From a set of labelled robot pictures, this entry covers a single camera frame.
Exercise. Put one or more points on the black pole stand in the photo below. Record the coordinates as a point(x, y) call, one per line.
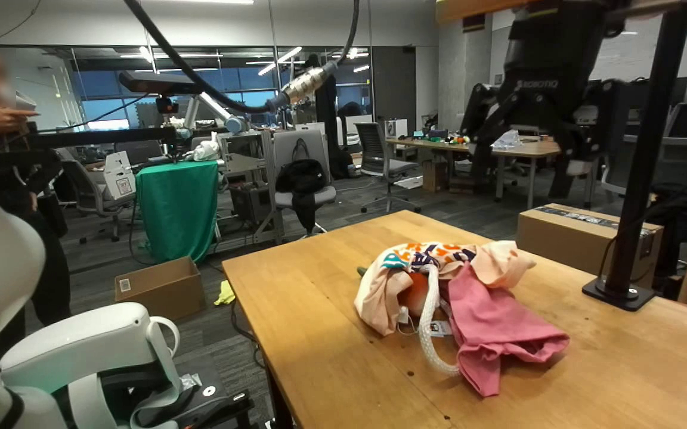
point(644, 157)

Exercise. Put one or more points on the cardboard box with black tape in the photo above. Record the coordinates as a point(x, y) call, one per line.
point(572, 239)

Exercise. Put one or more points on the black jacket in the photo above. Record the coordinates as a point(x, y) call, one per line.
point(304, 178)

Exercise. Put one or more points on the person's hand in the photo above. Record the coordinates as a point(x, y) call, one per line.
point(1, 120)

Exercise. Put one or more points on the grey office chair with logo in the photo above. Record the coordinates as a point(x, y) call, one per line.
point(296, 144)

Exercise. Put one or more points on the green cloth cover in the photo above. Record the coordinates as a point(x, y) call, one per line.
point(176, 206)

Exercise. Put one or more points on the peach shirt with orange print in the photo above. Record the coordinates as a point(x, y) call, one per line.
point(374, 299)

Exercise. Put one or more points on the red plush toy green leaves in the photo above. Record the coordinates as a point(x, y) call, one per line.
point(414, 299)

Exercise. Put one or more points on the pink shirt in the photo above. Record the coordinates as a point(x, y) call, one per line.
point(495, 325)

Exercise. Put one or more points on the grey mesh office chair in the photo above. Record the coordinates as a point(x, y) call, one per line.
point(370, 145)

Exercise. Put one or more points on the cardboard box with white sticker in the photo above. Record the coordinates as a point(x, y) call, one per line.
point(160, 289)

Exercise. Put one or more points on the wooden background desk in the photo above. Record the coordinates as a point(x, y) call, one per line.
point(439, 145)

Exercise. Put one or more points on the white sign sheet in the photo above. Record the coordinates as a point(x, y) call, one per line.
point(119, 175)

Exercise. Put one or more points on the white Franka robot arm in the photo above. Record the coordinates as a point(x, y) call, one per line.
point(57, 349)

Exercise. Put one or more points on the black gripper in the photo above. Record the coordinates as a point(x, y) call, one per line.
point(559, 54)

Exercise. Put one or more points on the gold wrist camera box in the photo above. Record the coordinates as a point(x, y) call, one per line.
point(478, 7)

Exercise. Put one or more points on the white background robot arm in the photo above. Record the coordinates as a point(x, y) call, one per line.
point(219, 110)

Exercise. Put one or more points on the small yellow-green object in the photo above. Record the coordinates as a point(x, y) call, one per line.
point(225, 293)

